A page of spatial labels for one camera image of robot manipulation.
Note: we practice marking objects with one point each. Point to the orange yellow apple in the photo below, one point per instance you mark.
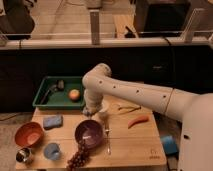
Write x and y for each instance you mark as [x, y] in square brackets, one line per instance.
[74, 94]

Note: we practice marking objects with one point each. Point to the orange bowl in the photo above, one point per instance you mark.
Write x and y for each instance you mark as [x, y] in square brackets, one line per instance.
[29, 134]

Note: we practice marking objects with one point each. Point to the thin yellow tongs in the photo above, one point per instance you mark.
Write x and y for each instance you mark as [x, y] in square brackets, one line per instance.
[130, 108]

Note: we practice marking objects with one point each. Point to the blue object beside table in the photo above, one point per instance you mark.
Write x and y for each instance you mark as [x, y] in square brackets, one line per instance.
[169, 145]

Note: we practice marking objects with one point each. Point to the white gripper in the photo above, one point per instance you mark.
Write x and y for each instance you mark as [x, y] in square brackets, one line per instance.
[90, 111]

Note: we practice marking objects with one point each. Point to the blue paper cup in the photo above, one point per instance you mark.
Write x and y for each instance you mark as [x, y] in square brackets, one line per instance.
[52, 151]

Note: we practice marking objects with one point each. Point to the metal fork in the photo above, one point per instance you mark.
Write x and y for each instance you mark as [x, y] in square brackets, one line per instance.
[107, 131]

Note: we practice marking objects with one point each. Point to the dark grape bunch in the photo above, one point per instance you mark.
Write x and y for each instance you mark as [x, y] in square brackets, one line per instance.
[80, 158]

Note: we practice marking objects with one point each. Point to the blue sponge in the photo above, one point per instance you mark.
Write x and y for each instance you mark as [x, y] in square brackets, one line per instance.
[52, 122]

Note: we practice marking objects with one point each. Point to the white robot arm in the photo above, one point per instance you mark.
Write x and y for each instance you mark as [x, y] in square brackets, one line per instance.
[194, 111]

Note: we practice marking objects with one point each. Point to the black dish brush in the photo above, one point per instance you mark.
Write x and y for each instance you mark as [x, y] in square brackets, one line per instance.
[58, 86]

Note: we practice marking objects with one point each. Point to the small metal cup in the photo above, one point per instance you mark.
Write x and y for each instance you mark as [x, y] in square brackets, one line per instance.
[24, 155]

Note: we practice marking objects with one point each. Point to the green plastic tray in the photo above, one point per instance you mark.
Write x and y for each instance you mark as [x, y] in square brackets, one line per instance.
[59, 100]

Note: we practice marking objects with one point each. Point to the purple bowl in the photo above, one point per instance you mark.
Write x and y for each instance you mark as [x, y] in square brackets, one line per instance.
[91, 132]

